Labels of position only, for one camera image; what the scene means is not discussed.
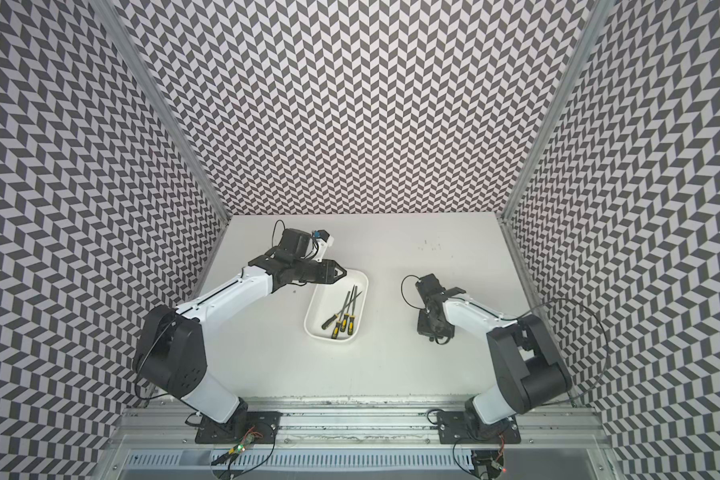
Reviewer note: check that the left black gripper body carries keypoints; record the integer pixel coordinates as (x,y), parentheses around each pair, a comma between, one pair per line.
(311,271)

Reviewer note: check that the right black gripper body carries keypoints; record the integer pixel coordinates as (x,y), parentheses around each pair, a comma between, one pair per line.
(426,326)

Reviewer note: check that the yellow black file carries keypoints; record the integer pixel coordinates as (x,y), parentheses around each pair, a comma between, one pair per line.
(350,316)
(336,312)
(340,324)

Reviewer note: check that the right base wiring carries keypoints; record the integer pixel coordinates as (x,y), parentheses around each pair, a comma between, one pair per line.
(486,459)

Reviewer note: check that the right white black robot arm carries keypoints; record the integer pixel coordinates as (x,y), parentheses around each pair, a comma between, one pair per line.
(526,361)

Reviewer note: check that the aluminium mounting rail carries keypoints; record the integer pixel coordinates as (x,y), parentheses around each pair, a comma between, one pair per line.
(364,421)

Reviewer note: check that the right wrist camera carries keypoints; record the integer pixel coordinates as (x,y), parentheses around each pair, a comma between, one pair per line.
(430,287)

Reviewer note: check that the base wiring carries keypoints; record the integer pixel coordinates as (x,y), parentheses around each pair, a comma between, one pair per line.
(486,459)
(240,453)

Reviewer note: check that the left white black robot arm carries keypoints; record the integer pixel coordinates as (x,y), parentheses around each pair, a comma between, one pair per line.
(171,348)

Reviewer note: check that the left base wiring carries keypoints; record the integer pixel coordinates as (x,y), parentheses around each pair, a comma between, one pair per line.
(240,453)

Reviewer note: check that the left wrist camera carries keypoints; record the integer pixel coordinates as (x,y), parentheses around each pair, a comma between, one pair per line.
(305,245)

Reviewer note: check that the white plastic storage box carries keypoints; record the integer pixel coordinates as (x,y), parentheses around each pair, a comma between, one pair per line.
(327,299)

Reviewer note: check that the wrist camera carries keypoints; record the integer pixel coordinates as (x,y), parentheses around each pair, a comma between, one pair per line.
(430,287)
(305,245)

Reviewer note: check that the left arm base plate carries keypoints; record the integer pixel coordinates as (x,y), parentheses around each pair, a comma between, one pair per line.
(264,424)

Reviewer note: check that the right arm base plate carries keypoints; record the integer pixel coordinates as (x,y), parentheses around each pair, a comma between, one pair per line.
(460,427)

